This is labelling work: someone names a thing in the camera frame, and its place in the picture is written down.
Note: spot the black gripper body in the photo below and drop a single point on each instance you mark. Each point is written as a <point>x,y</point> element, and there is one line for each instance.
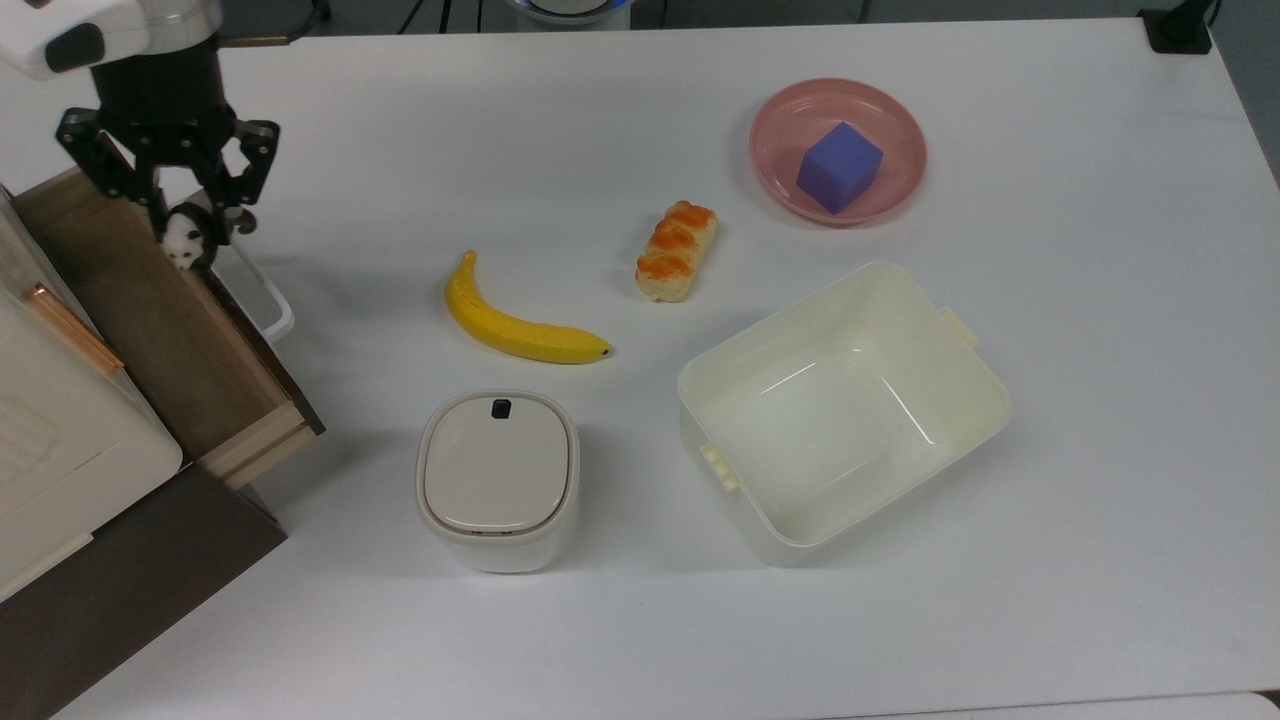
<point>160,100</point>

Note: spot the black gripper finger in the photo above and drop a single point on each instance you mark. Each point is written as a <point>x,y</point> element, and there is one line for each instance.
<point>105,150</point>
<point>250,160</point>

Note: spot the black and white panda toy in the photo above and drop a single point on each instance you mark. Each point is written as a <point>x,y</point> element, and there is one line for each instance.
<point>190,240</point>

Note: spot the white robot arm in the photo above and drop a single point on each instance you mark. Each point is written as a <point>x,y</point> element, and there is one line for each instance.
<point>100,30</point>

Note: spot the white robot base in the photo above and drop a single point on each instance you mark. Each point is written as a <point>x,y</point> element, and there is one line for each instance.
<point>568,10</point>

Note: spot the brown wooden drawer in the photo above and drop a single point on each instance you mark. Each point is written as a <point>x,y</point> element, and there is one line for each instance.
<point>170,340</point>

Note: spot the cream toy fridge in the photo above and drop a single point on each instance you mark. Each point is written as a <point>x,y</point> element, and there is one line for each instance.
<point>70,450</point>

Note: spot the yellow toy banana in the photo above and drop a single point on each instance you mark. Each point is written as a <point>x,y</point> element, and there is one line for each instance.
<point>510,330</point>

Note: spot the toy bread with orange glaze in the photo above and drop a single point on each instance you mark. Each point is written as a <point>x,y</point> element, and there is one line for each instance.
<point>677,250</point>

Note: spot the white lidded trash bin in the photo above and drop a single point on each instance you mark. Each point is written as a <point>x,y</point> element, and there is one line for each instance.
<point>498,480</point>

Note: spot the dark brown cabinet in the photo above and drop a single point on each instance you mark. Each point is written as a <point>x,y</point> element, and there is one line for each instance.
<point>130,590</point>

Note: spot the pink plate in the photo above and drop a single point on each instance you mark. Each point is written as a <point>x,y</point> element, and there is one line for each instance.
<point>780,150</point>

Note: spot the purple cube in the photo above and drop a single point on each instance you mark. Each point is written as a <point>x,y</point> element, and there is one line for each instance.
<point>838,168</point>

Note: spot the white square plastic container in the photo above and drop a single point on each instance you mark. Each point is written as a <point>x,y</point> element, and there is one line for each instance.
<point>840,420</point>

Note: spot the black table clamp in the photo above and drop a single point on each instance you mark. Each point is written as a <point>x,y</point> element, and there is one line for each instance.
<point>1180,28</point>

